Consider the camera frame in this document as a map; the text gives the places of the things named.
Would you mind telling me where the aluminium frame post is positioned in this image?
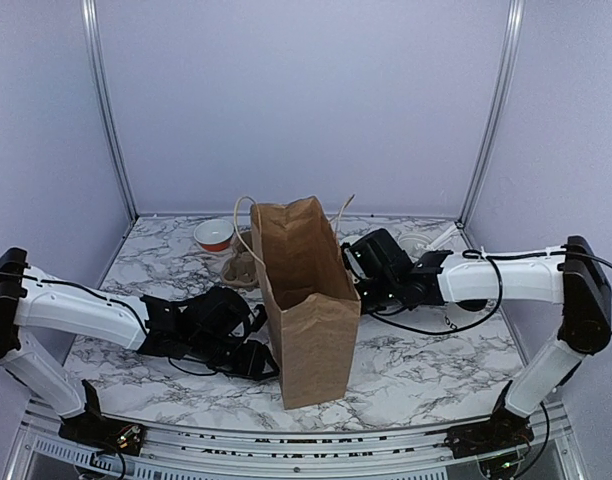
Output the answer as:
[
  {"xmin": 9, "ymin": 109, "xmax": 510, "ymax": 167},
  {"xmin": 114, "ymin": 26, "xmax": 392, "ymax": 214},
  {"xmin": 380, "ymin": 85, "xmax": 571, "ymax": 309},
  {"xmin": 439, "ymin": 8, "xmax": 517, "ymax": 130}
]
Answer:
[
  {"xmin": 458, "ymin": 0, "xmax": 525, "ymax": 229},
  {"xmin": 81, "ymin": 0, "xmax": 139, "ymax": 223}
]

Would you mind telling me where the aluminium right frame post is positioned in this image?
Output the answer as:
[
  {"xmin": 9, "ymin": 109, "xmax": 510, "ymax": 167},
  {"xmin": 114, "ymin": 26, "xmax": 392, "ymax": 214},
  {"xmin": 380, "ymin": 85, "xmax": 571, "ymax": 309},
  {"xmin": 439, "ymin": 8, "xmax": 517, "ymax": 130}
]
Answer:
[{"xmin": 458, "ymin": 0, "xmax": 525, "ymax": 229}]

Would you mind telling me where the black plastic cup lid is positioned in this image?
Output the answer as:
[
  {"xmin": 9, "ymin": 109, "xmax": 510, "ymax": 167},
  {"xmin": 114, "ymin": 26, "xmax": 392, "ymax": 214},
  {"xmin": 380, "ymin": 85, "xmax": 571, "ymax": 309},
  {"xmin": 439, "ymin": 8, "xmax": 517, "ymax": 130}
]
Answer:
[{"xmin": 457, "ymin": 299, "xmax": 488, "ymax": 312}]

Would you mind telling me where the brown paper bag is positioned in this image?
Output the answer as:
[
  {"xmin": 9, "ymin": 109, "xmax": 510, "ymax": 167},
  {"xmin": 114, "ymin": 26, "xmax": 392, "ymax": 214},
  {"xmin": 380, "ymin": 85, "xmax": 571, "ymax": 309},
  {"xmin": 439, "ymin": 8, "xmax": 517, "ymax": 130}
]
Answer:
[{"xmin": 246, "ymin": 196, "xmax": 361, "ymax": 410}]

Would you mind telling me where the white paper coffee cup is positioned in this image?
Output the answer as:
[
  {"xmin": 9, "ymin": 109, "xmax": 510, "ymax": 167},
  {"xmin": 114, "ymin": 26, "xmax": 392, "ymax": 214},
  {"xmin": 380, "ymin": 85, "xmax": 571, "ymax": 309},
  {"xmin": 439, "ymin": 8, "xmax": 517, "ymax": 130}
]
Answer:
[{"xmin": 443, "ymin": 314, "xmax": 459, "ymax": 332}]

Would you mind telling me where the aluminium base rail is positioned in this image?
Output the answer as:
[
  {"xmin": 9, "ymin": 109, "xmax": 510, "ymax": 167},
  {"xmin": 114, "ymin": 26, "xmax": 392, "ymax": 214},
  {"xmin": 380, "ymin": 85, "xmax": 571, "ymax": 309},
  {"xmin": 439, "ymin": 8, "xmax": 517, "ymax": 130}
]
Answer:
[{"xmin": 3, "ymin": 399, "xmax": 589, "ymax": 479}]

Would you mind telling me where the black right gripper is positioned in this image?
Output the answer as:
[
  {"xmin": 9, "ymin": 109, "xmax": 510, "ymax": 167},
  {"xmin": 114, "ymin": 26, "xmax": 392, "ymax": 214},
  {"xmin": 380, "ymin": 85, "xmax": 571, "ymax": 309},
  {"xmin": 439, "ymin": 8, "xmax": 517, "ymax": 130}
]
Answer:
[{"xmin": 330, "ymin": 275, "xmax": 400, "ymax": 317}]

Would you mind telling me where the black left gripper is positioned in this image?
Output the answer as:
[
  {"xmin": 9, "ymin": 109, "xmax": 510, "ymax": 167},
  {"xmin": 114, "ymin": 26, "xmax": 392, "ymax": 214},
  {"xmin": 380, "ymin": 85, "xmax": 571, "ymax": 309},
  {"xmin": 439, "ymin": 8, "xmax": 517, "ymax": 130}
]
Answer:
[{"xmin": 190, "ymin": 331, "xmax": 281, "ymax": 383}]

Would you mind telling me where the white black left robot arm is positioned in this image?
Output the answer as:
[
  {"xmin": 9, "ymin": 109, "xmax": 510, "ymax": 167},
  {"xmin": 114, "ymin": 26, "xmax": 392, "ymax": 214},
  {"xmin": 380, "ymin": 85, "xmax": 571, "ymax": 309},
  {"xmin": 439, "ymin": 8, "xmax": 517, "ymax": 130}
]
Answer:
[{"xmin": 0, "ymin": 247, "xmax": 279, "ymax": 450}]

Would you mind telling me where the aluminium left frame post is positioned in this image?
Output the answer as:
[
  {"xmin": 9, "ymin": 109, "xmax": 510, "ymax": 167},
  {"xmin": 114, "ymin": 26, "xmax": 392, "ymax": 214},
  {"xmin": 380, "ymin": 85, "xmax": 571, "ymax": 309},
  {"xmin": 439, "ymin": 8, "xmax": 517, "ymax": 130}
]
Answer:
[{"xmin": 81, "ymin": 0, "xmax": 139, "ymax": 223}]

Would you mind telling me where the brown pulp cup carrier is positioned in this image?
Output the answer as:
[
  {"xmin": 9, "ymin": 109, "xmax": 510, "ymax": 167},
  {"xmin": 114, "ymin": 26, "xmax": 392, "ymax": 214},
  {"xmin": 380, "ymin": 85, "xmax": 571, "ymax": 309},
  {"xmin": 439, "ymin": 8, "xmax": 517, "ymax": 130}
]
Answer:
[{"xmin": 220, "ymin": 231, "xmax": 259, "ymax": 290}]

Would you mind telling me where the red white paper cup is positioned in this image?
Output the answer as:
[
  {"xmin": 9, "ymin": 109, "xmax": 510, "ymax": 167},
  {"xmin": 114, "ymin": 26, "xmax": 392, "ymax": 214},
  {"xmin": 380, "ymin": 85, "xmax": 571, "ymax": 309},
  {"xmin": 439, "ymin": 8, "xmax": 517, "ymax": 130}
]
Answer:
[{"xmin": 193, "ymin": 219, "xmax": 234, "ymax": 253}]

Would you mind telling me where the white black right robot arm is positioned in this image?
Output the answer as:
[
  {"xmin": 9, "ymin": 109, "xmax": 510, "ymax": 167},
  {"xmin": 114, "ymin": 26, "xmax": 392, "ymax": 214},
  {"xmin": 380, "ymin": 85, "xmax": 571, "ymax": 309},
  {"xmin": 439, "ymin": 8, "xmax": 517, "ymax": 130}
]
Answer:
[{"xmin": 341, "ymin": 229, "xmax": 612, "ymax": 456}]

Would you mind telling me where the white ribbed cup holder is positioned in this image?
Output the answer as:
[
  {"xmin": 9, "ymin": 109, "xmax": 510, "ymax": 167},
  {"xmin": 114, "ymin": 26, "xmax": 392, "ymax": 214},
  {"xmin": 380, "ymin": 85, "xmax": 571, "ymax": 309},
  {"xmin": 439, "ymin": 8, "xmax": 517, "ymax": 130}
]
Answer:
[{"xmin": 397, "ymin": 232, "xmax": 438, "ymax": 260}]

